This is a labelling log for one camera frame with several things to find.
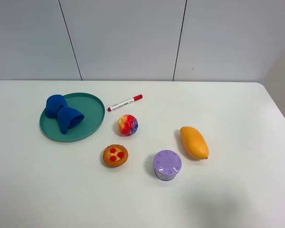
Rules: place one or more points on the red capped white marker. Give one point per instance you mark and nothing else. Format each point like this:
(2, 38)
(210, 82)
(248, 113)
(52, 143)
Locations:
(123, 103)

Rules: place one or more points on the yellow toy mango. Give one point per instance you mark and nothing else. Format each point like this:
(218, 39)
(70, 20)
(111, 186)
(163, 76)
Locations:
(194, 143)

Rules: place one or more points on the rainbow squishy ball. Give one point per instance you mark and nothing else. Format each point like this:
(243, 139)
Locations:
(127, 125)

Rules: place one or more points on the round teal plate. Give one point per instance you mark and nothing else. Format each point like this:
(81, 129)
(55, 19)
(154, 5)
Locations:
(89, 105)

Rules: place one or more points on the blue rolled cloth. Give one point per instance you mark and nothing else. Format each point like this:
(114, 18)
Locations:
(67, 117)

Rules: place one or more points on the purple lidded round jar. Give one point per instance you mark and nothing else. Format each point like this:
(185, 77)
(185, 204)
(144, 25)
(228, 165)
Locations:
(167, 164)

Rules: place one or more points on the toy fruit tart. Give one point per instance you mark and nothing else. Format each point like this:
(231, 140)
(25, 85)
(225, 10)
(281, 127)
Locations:
(115, 155)

